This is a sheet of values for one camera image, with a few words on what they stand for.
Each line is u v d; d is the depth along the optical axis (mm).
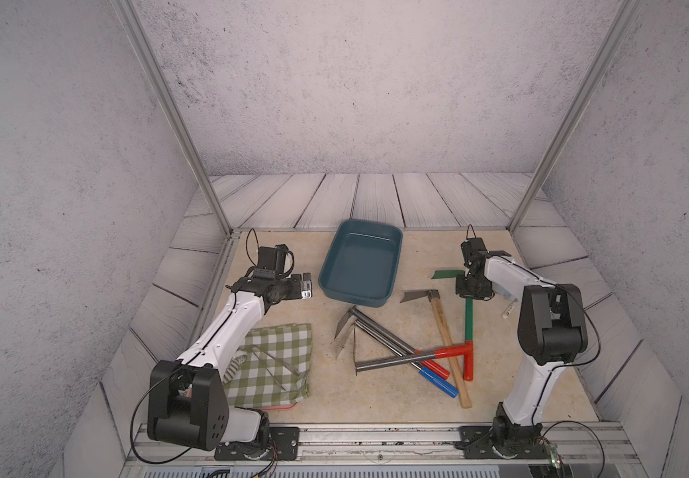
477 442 709
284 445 727
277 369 848
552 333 515
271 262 658
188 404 417
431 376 827
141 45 743
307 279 793
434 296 988
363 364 815
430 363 847
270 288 622
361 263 1105
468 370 829
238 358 817
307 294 790
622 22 711
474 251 807
